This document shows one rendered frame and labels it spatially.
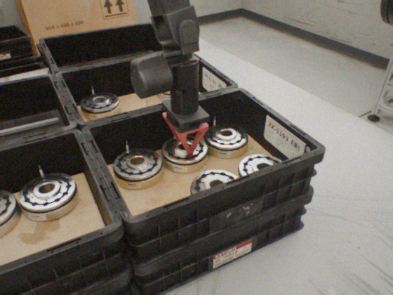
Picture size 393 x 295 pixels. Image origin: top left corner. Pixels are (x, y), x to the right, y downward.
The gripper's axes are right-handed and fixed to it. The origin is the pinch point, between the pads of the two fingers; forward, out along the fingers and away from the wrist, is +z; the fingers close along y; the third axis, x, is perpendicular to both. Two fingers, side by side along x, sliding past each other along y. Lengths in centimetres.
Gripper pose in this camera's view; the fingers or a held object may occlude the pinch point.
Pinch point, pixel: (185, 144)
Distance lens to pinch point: 76.7
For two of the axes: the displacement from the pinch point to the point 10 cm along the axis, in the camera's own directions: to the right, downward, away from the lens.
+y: 4.5, 5.3, -7.2
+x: 9.0, -2.7, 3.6
